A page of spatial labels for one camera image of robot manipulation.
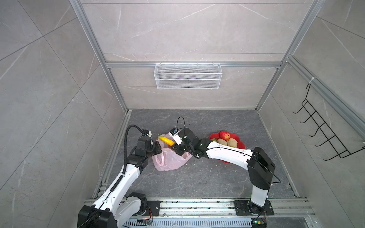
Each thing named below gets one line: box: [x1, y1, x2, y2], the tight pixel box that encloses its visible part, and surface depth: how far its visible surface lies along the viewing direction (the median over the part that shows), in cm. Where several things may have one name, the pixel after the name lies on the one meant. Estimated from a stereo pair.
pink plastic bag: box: [152, 132, 193, 172], surface depth 75 cm
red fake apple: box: [218, 130, 231, 142], surface depth 97 cm
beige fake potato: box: [217, 138, 228, 146], surface depth 96 cm
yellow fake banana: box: [157, 136, 176, 147], surface depth 82 cm
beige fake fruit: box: [226, 138, 238, 149], surface depth 95 cm
